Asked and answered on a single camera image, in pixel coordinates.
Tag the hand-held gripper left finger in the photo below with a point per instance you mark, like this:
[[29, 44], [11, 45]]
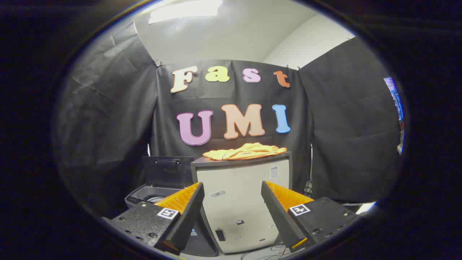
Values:
[[189, 213]]

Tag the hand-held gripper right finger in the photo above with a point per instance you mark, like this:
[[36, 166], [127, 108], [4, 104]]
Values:
[[279, 216]]

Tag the grey washing machine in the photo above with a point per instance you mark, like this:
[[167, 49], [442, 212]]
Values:
[[139, 195]]

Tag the orange clothes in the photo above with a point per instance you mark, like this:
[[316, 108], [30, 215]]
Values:
[[249, 151]]

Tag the beige cabinet with grey top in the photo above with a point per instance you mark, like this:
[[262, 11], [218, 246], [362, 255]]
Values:
[[238, 202]]

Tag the black backdrop cloth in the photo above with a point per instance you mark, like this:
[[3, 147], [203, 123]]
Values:
[[119, 108]]

